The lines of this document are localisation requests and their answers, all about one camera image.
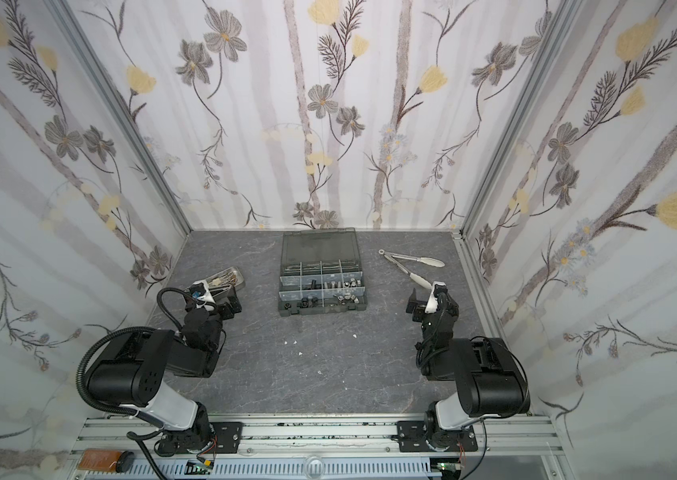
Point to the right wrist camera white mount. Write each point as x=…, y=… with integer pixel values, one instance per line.
x=433, y=300

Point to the wing nuts in box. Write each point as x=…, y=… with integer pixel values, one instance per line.
x=344, y=298

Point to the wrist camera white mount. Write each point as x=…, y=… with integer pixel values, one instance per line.
x=202, y=295
x=433, y=300

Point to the silver nuts in box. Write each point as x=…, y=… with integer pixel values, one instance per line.
x=353, y=282

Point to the green plastic organizer box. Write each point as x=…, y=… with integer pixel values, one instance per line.
x=320, y=255

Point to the amber bottle with black cap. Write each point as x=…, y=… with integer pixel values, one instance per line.
x=106, y=461

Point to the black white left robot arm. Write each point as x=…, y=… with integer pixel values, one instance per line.
x=123, y=374

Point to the metal tray with tools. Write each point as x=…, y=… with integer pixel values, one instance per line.
x=228, y=277

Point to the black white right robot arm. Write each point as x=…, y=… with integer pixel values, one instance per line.
x=490, y=382

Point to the aluminium rail frame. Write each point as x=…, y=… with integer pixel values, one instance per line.
x=341, y=446

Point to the black nuts in box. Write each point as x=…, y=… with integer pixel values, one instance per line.
x=310, y=302

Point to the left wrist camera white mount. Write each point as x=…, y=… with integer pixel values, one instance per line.
x=202, y=295

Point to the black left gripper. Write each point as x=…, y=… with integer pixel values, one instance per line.
x=226, y=313

